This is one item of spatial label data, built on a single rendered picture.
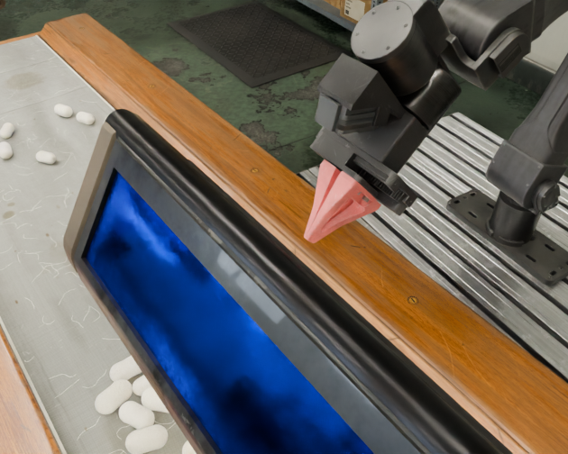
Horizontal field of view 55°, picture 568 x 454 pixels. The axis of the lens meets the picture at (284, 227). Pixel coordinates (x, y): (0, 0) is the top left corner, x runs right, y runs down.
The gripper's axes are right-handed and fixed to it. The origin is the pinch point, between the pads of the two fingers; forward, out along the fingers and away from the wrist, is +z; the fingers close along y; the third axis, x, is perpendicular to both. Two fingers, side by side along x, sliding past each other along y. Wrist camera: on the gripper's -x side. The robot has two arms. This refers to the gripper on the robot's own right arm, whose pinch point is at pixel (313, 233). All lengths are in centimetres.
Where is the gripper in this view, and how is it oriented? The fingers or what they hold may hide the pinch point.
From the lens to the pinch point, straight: 54.9
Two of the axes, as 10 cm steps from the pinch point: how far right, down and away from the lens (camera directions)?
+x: 5.0, 3.0, 8.1
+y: 6.1, 5.4, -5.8
